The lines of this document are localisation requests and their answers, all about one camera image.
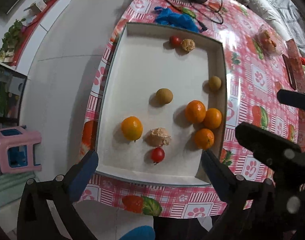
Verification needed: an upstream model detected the orange mandarin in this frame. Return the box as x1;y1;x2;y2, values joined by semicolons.
185;100;207;124
193;128;214;150
120;116;143;141
203;108;222;129

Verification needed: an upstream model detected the large red tomato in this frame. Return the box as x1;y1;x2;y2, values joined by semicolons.
150;147;165;165

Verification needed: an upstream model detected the brown longan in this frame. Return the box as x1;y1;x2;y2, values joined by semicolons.
156;88;173;105
208;76;222;92

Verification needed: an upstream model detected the peeled mandarin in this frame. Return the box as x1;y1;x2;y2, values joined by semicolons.
181;38;195;53
148;127;172;147

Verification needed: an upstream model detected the small red tomato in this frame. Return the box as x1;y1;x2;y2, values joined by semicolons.
169;36;182;48

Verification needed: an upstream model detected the black phone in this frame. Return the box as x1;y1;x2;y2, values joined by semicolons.
282;54;297;90

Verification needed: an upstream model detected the plastic bag of fruit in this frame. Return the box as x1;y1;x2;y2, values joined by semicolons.
256;25;284;56

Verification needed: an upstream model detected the pink plastic stool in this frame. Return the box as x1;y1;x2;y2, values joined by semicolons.
0;126;42;174

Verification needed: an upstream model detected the white tray box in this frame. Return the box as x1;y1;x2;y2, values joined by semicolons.
96;22;227;187

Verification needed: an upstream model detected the green potted plant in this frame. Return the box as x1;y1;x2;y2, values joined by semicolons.
0;18;25;63

